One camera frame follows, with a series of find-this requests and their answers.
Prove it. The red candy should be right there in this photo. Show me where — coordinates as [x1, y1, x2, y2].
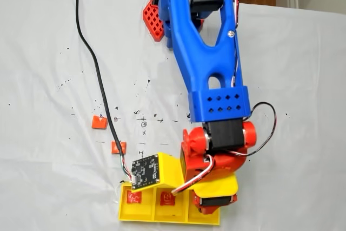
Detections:
[159, 192, 175, 206]
[127, 192, 143, 204]

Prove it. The yellow three-compartment box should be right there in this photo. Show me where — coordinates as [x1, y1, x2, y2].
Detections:
[118, 183, 222, 227]

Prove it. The orange wrapped candy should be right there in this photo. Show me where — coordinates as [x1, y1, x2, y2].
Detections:
[111, 141, 128, 155]
[91, 115, 109, 130]

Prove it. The white tablecloth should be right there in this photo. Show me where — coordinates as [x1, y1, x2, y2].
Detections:
[0, 0, 346, 231]

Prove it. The black red white servo wire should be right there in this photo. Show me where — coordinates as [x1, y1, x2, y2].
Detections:
[172, 155, 217, 195]
[234, 102, 277, 158]

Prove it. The camera board on yellow mount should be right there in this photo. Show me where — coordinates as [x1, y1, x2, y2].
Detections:
[131, 151, 185, 191]

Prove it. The black camera cable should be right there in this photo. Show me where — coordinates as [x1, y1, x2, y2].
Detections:
[61, 0, 136, 186]

